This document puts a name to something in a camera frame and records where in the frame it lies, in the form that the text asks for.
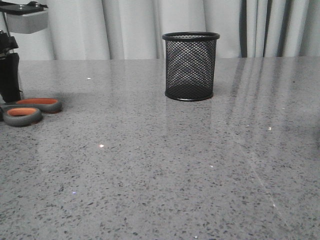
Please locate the grey pleated curtain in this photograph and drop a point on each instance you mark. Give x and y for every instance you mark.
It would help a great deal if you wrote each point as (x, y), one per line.
(133, 29)

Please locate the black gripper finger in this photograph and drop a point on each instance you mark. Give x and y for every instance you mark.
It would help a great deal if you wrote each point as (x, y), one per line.
(9, 83)

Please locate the black mesh metal bucket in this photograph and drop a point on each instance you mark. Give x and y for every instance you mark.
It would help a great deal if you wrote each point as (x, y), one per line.
(190, 59)

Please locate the grey orange handled scissors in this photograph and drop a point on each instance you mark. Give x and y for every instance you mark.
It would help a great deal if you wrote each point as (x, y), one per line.
(28, 111)

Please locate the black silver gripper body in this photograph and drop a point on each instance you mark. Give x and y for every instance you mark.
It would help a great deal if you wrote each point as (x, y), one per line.
(24, 28)

